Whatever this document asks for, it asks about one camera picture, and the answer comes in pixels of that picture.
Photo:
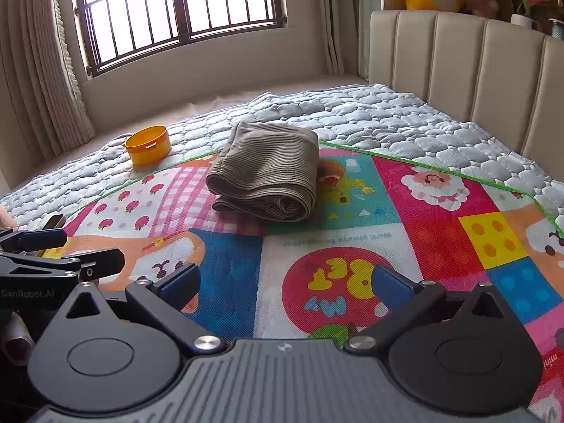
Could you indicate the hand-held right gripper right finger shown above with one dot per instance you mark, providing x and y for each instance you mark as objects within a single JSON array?
[{"x": 390, "y": 282}]

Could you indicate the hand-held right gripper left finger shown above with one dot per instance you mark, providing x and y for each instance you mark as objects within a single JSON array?
[{"x": 180, "y": 282}]

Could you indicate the beige curtain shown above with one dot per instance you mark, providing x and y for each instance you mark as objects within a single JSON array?
[{"x": 330, "y": 17}]

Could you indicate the beige padded headboard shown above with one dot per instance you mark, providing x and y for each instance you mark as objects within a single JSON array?
[{"x": 462, "y": 66}]

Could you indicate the beige striped clothes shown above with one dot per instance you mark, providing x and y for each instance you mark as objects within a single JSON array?
[{"x": 264, "y": 167}]

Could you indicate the white textured curtain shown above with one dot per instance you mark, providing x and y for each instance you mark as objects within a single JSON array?
[{"x": 39, "y": 61}]

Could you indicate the smartphone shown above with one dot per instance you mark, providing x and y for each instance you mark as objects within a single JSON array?
[{"x": 53, "y": 221}]

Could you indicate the person's left hand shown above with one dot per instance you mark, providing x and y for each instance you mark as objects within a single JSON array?
[{"x": 17, "y": 337}]

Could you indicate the colourful printed play mat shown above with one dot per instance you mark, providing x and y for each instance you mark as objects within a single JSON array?
[{"x": 440, "y": 229}]

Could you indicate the red-leaf plant in black pot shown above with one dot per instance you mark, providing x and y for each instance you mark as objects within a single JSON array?
[{"x": 548, "y": 4}]

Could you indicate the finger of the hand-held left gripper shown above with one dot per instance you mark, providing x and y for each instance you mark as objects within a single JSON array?
[
  {"x": 101, "y": 261},
  {"x": 35, "y": 240}
]

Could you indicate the yellow round container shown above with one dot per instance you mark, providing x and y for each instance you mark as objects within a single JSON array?
[{"x": 147, "y": 147}]

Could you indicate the white quilted mattress pad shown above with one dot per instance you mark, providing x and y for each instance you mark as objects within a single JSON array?
[{"x": 396, "y": 114}]

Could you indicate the barred window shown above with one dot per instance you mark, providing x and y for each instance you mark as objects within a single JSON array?
[{"x": 176, "y": 9}]

